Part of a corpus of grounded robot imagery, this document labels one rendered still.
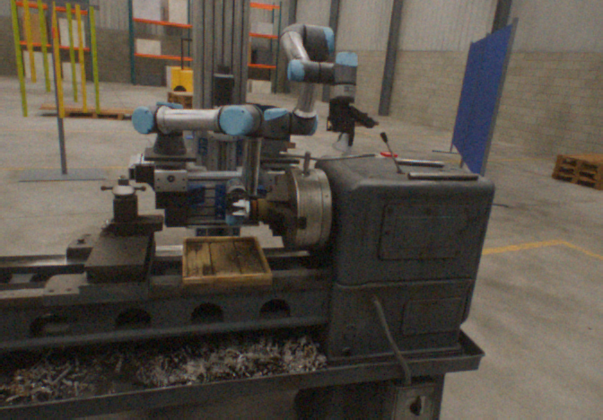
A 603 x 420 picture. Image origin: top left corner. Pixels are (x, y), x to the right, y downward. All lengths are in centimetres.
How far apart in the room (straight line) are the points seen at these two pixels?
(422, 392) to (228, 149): 139
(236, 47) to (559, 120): 1126
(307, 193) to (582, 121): 1137
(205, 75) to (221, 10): 31
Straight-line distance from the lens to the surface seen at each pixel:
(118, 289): 149
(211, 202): 217
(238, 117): 175
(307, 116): 215
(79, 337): 167
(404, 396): 194
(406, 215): 160
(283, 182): 166
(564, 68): 1305
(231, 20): 229
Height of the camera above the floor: 160
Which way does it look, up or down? 16 degrees down
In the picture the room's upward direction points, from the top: 5 degrees clockwise
